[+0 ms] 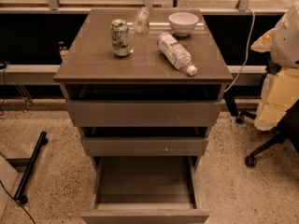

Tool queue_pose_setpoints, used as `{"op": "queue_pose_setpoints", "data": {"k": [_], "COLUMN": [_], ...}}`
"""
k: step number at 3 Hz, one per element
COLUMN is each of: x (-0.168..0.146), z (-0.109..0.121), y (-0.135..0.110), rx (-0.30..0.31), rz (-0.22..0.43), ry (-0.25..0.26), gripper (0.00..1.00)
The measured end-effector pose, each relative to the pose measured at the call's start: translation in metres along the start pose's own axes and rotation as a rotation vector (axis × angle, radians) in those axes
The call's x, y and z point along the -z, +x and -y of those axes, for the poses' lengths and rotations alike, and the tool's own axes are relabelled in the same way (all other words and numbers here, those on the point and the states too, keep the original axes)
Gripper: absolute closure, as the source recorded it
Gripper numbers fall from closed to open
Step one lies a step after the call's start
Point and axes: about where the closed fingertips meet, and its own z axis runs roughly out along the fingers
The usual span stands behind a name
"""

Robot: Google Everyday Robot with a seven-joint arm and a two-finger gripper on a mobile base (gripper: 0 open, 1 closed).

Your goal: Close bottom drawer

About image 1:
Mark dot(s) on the grey middle drawer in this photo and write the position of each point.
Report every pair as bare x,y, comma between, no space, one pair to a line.
144,141

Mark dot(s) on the grey drawer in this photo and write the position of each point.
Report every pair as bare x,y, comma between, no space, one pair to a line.
144,141
132,105
145,190

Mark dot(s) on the white bowl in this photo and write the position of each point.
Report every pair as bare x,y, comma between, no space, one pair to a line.
183,23

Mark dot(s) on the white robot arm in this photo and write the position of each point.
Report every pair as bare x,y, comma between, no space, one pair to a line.
290,20

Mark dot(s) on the grey drawer cabinet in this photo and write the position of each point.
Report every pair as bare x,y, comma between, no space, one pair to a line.
90,59

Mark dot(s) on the grey window ledge rail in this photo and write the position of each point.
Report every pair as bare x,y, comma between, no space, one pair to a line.
25,74

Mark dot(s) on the yellow translucent gripper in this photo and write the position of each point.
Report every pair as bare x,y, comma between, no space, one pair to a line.
287,44

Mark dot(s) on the white labelled water bottle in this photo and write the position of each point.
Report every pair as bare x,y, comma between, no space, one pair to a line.
176,54

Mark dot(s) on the grey top drawer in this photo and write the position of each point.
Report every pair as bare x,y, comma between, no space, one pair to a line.
132,105

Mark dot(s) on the grey bottom drawer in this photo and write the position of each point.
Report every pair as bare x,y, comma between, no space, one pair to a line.
145,190

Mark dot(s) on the green soda can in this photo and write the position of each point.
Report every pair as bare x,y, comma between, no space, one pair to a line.
120,37

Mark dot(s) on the black metal stand leg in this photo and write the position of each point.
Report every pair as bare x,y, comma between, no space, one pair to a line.
19,195

